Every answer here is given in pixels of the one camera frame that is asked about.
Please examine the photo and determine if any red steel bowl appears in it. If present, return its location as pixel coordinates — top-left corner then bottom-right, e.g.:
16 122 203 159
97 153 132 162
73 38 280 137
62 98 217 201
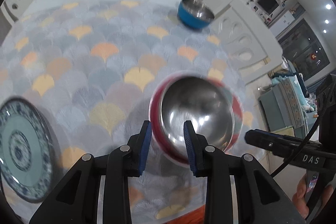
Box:
149 71 243 167

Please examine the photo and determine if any blue steel bowl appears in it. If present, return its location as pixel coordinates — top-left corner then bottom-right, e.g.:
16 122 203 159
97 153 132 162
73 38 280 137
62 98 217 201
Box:
178 0 215 30

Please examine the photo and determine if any person's right hand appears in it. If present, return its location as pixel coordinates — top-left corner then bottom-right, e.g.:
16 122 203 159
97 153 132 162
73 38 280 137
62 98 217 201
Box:
292 174 334 218

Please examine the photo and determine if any blue white patterned plate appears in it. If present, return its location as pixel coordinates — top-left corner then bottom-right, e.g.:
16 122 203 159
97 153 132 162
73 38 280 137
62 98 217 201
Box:
1 97 55 203

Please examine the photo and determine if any fan pattern table mat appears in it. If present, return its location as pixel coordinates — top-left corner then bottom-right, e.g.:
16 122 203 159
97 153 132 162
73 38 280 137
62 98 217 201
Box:
0 0 263 222

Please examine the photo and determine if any white chair near right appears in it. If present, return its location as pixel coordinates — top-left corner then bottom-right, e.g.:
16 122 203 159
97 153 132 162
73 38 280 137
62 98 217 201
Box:
211 0 282 84

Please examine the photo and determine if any microwave on shelf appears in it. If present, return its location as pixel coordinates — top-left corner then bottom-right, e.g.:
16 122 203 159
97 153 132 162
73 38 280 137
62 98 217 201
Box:
257 0 279 14

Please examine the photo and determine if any black cable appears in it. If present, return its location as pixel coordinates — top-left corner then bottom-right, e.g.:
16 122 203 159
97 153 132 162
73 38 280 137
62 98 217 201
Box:
270 97 332 178

